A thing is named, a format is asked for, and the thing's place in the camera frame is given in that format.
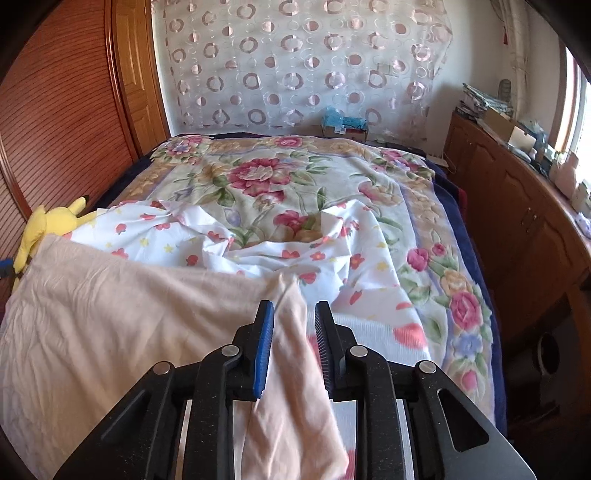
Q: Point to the floral blanket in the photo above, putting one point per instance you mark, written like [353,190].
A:
[258,175]

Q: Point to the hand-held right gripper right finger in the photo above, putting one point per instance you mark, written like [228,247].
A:
[323,346]

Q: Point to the small printed cardboard box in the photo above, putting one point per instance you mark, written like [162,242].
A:
[346,134]

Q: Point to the pink kettle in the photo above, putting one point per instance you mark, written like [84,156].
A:
[564,175]

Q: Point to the blue plastic bag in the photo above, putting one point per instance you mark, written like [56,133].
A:
[341,117]

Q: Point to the beige printed t-shirt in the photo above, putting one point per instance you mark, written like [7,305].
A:
[115,323]

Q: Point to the stack of folded cloths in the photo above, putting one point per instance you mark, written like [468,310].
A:
[482,99]

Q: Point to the wooden framed window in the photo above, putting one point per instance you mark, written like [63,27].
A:
[577,101]

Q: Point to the wooden slatted wardrobe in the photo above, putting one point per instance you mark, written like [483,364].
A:
[60,115]

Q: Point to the pale patterned window curtain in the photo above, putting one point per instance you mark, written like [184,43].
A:
[517,55]

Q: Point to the low wooden cabinet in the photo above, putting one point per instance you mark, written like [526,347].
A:
[517,194]

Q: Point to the black waste bin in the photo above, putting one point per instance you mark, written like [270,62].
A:
[548,353]

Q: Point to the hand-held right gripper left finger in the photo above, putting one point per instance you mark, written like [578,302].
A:
[263,350]

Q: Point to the white strawberry print sheet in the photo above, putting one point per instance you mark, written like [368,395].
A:
[277,263]

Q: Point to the sheer circle pattern curtain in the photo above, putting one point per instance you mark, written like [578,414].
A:
[277,69]

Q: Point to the yellow plush toy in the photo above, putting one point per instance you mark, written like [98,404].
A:
[51,221]

